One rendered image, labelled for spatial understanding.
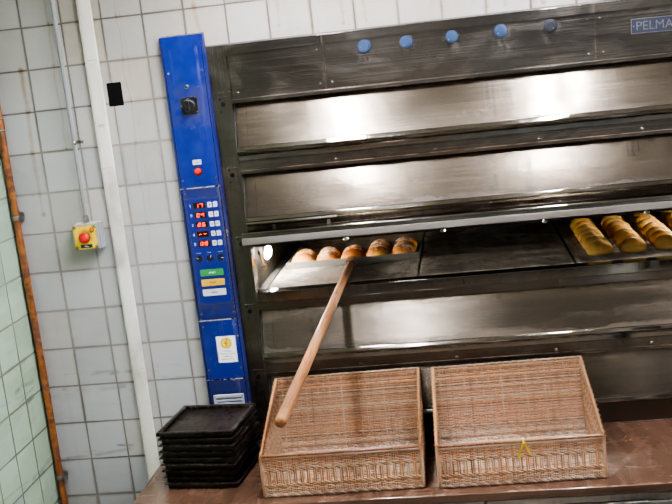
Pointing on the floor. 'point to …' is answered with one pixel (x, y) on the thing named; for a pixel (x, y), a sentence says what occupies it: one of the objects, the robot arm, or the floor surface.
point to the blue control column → (179, 72)
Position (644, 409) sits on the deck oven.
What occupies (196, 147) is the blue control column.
